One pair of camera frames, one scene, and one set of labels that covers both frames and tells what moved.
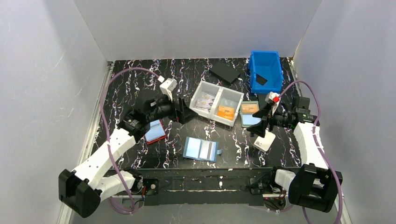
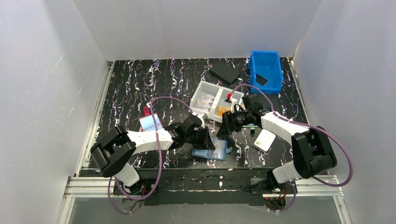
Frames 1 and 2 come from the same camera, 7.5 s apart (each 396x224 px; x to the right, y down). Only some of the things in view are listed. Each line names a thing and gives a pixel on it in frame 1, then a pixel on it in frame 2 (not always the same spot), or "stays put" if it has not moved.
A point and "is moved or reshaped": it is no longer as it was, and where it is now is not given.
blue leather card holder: (201, 150) is moved or reshaped
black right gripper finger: (263, 113) -> (223, 130)
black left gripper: (180, 109) -> (203, 138)
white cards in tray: (205, 103) stays put
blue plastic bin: (265, 72) stays put
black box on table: (224, 72) stays put
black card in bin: (260, 80) stays put
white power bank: (264, 144) stays put
